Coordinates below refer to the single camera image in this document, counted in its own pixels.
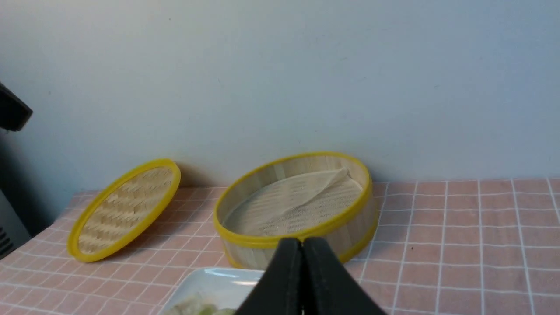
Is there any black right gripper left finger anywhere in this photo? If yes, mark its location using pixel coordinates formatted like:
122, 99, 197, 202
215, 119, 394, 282
236, 238, 303, 315

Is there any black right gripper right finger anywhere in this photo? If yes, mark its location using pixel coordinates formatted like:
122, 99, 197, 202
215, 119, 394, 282
302, 237, 386, 315

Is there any pale dumpling plate edge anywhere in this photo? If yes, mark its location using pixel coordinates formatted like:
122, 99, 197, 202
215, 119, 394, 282
162, 295, 237, 315

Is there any white square plate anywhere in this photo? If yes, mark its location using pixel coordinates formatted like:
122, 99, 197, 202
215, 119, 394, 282
159, 267, 264, 315

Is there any white steamer liner cloth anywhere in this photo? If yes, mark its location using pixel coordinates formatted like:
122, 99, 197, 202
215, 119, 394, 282
223, 168, 363, 237

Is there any yellow-rimmed bamboo steamer basket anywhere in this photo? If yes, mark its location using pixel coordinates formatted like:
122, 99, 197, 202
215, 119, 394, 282
213, 151, 380, 270

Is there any yellow-rimmed bamboo steamer lid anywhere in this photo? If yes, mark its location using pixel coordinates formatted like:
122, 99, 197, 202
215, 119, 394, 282
67, 159, 181, 263

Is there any grey appliance at left edge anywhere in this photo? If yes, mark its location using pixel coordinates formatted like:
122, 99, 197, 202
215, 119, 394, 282
0, 192, 32, 259

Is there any dark object at left edge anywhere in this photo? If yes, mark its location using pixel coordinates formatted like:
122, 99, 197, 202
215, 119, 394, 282
0, 82, 33, 132

